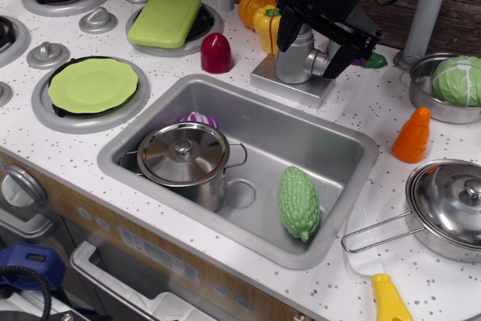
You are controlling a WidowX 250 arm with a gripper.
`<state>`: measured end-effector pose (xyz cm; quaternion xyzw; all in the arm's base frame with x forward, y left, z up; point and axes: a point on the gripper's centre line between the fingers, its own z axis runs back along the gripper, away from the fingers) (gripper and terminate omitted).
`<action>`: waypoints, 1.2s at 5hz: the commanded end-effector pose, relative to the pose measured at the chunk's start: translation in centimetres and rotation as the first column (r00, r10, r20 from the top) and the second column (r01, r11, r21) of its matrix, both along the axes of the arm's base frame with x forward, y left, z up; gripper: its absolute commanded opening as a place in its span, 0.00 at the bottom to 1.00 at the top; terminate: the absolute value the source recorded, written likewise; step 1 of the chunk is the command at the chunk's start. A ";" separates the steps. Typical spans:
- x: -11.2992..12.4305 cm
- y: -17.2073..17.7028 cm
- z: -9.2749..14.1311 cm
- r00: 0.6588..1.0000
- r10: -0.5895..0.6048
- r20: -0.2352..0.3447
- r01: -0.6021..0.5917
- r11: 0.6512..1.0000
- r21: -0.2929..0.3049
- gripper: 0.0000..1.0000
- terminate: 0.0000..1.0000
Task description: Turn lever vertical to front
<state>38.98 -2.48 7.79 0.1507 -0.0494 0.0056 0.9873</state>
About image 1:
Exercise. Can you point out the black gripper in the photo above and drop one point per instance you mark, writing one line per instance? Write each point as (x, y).
(344, 22)

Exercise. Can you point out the silver faucet lever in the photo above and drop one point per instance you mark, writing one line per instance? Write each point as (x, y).
(316, 63)

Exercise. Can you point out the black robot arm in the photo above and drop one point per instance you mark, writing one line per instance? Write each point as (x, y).
(342, 21)

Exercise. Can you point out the silver faucet base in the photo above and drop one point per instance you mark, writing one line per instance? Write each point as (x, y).
(282, 74)

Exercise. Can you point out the yellow toy bell pepper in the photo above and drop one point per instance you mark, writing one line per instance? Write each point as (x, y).
(266, 23)

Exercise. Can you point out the purple toy eggplant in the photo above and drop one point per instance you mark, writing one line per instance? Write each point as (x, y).
(375, 61)

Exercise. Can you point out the orange toy pumpkin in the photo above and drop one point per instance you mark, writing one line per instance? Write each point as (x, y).
(247, 9)

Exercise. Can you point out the silver toy sink basin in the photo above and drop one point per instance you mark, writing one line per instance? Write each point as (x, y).
(266, 138)

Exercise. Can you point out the dark red toy vegetable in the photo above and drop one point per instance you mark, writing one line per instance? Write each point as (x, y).
(216, 57)

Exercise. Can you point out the grey burner under board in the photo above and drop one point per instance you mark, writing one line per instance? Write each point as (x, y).
(208, 21)

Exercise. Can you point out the steel pot with cabbage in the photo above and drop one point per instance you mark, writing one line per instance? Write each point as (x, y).
(421, 73)

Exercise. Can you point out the grey support pole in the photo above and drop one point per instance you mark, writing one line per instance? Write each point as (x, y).
(421, 29)

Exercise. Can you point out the orange toy carrot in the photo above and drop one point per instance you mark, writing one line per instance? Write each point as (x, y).
(412, 141)

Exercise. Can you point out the green toy cabbage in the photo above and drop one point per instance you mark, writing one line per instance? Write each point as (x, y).
(457, 81)

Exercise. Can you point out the purple white toy onion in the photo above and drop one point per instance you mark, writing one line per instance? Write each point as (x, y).
(196, 117)

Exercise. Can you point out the green toy cutting board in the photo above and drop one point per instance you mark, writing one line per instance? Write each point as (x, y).
(164, 23)

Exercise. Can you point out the green toy bitter melon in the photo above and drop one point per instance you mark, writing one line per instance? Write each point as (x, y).
(299, 204)

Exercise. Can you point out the steel pot lid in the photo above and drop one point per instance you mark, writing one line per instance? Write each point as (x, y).
(182, 154)

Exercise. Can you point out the steel pot in sink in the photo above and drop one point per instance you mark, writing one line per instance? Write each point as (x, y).
(209, 194)

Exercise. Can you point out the steel saucepan lid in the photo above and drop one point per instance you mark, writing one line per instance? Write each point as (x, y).
(445, 196)

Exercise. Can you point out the grey stove knob middle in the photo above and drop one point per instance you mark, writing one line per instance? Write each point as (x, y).
(98, 21)

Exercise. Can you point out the green toy plate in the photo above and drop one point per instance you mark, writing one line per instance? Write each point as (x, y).
(92, 85)

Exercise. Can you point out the grey stove knob lower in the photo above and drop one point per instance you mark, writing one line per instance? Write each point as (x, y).
(48, 55)

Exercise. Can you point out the grey burner under plate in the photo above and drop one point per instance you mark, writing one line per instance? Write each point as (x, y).
(89, 123)

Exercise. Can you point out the black coil burner left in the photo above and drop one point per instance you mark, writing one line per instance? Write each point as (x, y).
(15, 39)

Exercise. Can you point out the grey stove knob edge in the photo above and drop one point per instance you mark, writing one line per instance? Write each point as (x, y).
(5, 94)

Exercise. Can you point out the blue clamp device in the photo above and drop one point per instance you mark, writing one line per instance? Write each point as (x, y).
(25, 261)

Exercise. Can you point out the steel saucepan with handle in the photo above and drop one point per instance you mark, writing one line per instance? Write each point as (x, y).
(436, 243)

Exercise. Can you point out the yellow handled toy spatula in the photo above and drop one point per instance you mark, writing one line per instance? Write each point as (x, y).
(387, 294)

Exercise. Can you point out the white dishwasher door handle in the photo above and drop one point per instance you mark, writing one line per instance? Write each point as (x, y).
(126, 302)

